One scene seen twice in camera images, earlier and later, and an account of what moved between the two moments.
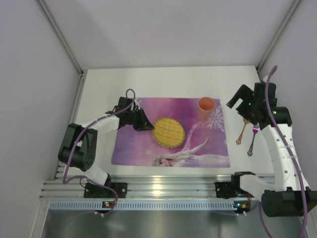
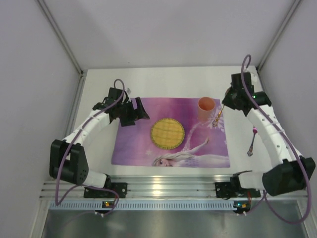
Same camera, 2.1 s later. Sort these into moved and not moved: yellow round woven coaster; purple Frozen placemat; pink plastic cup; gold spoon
Moved: gold spoon
Not moved: pink plastic cup; yellow round woven coaster; purple Frozen placemat
